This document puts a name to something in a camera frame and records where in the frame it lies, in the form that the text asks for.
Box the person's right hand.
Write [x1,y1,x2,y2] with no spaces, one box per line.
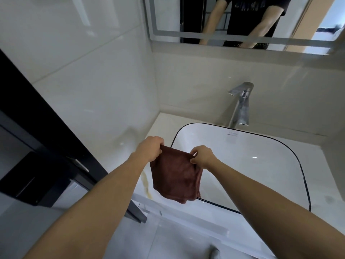
[189,145,219,171]

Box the person's left hand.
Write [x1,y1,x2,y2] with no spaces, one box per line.
[133,136,165,164]

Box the brown microfibre cloth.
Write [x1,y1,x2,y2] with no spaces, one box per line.
[149,145,204,205]

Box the wall mirror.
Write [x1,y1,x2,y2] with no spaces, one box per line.
[142,0,345,61]

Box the person's right forearm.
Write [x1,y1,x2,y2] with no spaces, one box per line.
[207,160,345,259]

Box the person's left forearm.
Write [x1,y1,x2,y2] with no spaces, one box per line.
[23,153,151,259]

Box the white sink basin black rim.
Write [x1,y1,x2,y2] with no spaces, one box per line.
[170,122,312,215]

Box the chrome faucet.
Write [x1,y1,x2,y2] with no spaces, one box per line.
[227,82,255,129]

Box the black framed glass partition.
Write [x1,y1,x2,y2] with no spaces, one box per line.
[0,48,148,224]

